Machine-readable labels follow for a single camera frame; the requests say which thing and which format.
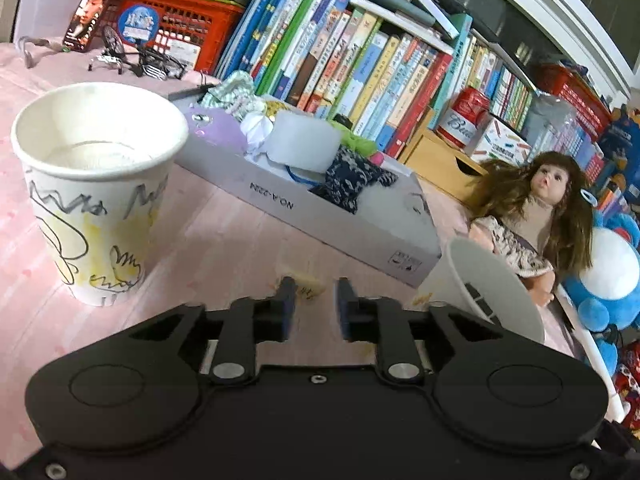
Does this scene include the red plastic crate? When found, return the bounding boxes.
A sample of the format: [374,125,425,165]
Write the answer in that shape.
[99,0,246,74]

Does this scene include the black slatted glasses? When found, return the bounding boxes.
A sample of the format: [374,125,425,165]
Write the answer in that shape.
[135,47,189,81]

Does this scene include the brown haired doll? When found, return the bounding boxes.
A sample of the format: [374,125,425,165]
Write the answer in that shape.
[467,151,596,307]

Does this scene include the portrait printed tin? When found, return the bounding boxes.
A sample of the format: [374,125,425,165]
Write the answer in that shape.
[62,0,126,54]

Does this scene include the white window frame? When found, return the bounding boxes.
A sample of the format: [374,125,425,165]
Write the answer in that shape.
[450,0,633,97]

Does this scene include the black metal stand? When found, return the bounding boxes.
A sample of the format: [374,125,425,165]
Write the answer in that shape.
[87,25,142,77]

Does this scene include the clear framed glasses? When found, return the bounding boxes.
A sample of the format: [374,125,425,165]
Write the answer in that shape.
[15,35,66,69]

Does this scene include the red beer can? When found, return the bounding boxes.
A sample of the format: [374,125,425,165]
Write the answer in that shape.
[437,86,492,150]

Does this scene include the purple soft cloth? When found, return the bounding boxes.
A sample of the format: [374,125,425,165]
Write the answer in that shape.
[186,110,249,154]

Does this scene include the navy floral pouch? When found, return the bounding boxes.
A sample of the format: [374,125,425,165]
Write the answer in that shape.
[309,145,399,214]

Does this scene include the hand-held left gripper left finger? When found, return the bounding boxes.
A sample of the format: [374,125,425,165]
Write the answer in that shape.
[129,276,298,385]

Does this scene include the white paper cup black lettering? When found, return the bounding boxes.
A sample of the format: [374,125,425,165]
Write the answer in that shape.
[419,237,546,346]

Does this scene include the white cardboard box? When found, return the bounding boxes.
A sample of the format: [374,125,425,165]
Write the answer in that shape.
[170,91,443,289]

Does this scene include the green checked scrunchie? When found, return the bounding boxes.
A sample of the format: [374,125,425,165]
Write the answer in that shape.
[201,71,267,122]

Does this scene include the wooden drawer box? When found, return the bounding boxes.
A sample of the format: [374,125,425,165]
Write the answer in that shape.
[400,107,489,204]

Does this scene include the doodled paper cup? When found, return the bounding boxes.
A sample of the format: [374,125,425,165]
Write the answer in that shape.
[11,82,190,307]

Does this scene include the small beige tag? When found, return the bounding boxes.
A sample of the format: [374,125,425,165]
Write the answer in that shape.
[279,270,329,302]

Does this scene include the pink striped tablecloth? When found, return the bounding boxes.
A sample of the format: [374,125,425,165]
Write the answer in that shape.
[0,42,581,466]

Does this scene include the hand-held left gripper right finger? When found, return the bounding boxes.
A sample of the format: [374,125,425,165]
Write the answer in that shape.
[336,277,503,385]

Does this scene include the white printed label box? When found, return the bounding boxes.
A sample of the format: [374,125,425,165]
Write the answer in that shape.
[472,115,534,164]

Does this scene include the blue and white plush toy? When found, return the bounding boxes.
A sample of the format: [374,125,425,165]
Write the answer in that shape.
[565,210,640,377]

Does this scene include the white foam block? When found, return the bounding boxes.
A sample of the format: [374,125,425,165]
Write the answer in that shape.
[265,110,342,174]

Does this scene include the red plastic basket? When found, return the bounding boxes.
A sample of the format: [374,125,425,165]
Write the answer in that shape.
[537,62,614,130]

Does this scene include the row of colourful books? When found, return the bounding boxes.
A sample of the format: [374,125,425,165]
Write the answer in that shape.
[215,0,618,162]

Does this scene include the black binder clip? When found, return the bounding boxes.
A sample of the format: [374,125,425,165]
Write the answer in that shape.
[167,84,222,102]

